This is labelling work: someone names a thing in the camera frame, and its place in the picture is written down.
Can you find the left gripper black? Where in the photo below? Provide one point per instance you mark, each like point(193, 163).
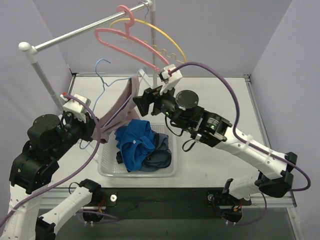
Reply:
point(90, 123)

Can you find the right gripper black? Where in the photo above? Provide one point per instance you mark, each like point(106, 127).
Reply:
point(155, 102)

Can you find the mauve pink tank top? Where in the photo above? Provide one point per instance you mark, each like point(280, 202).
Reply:
point(121, 113)

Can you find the royal blue tank top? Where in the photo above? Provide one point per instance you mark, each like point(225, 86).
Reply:
point(135, 142)

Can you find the light blue wire hanger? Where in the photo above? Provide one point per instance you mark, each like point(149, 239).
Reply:
point(107, 91)

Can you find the dark navy tank top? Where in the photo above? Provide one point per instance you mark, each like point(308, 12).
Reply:
point(161, 157)

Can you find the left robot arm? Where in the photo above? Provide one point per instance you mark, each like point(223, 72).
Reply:
point(50, 138)

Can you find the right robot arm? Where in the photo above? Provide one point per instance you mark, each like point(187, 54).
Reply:
point(274, 177)

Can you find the white perforated plastic basket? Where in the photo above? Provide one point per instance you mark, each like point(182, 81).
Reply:
point(110, 162)

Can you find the white metal clothes rack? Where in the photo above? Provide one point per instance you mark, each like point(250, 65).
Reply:
point(38, 21)

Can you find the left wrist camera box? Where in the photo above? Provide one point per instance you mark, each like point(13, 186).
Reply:
point(78, 110)

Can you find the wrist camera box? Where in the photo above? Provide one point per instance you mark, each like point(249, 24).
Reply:
point(169, 78)
point(78, 110)

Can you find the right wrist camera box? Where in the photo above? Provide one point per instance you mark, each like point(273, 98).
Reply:
point(169, 78)

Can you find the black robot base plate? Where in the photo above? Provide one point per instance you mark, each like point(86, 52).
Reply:
point(181, 203)

